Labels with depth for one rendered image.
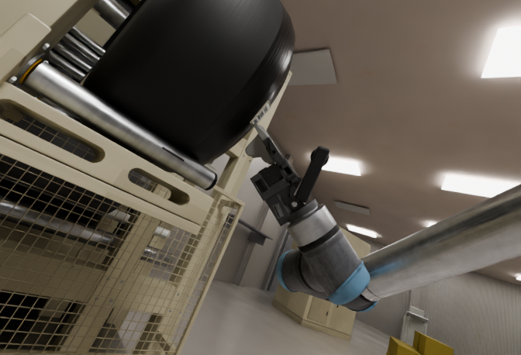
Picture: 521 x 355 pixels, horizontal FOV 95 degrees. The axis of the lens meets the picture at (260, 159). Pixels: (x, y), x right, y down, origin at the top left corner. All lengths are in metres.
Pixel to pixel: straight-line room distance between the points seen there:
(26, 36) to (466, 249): 0.68
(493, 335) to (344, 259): 13.65
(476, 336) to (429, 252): 13.47
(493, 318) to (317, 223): 13.74
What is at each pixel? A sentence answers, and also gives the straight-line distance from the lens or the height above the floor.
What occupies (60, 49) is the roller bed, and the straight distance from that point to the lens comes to 0.99.
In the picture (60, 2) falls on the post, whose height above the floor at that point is 1.04.
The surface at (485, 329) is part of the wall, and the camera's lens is 14.05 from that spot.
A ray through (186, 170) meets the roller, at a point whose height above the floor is 0.89.
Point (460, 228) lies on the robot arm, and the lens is 0.51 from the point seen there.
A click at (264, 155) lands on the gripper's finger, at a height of 0.98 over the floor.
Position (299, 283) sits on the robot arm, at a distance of 0.57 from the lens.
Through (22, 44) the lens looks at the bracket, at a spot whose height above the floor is 0.91.
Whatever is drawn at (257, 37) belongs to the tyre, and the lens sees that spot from 0.50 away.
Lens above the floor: 0.80
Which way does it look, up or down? 20 degrees up
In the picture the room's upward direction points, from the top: 24 degrees clockwise
